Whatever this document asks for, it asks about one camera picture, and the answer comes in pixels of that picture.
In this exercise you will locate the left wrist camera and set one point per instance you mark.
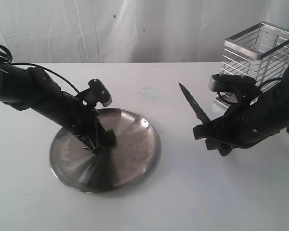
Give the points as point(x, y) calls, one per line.
point(96, 93)

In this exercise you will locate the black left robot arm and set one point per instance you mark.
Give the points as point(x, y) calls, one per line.
point(34, 88)

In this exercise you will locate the black knife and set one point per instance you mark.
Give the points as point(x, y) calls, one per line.
point(200, 114)

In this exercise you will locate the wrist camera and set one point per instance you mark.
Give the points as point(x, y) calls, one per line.
point(96, 93)
point(224, 83)

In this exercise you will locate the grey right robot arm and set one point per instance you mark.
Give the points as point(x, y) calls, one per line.
point(280, 87)

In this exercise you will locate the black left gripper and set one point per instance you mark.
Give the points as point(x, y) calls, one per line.
point(69, 112)

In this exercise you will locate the round steel plate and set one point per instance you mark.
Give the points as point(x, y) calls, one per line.
point(137, 147)

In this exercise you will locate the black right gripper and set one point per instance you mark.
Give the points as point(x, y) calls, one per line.
point(249, 122)

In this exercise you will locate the chrome wire utensil holder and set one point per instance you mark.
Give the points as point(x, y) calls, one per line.
point(260, 51)

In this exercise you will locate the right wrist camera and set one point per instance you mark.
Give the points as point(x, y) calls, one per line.
point(224, 83)

